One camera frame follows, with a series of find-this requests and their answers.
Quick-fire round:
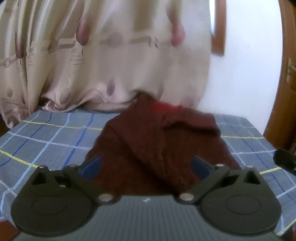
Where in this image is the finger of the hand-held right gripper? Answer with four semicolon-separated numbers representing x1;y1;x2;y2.
273;148;296;173

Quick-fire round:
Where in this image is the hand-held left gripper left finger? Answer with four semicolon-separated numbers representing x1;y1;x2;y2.
31;156;115;204

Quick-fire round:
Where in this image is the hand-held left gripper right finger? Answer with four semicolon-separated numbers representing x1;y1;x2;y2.
178;155;263;206

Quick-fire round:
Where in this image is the dark red knit garment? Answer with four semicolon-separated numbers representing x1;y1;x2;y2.
85;93;241;197

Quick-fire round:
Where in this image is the blue plaid bed sheet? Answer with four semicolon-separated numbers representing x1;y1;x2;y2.
0;109;296;237

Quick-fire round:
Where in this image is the brown wooden door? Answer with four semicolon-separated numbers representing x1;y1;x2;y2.
263;0;296;150

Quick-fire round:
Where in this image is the beige floral curtain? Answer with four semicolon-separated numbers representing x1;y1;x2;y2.
0;0;211;129

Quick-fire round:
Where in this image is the brass door handle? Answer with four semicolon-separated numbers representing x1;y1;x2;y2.
286;58;296;84

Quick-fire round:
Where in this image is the brown wooden window frame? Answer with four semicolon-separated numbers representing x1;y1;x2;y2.
211;0;226;55

